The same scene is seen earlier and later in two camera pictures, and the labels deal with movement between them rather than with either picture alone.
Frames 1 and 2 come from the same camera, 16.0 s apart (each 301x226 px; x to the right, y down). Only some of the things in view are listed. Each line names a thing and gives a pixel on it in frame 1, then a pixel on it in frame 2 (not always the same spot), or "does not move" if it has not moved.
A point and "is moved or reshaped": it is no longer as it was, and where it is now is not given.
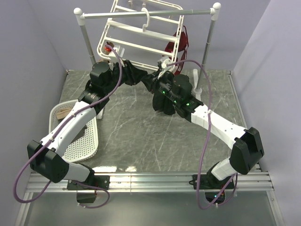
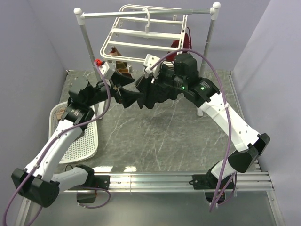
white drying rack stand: x=197 y=84 does not move
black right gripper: x=149 y=79 does not move
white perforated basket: x=86 y=147 does not move
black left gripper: x=134 y=76 → x=127 y=97
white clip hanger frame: x=147 y=31 is moved or reshaped
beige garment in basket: x=62 y=113 does not move
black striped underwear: x=161 y=104 is moved or reshaped
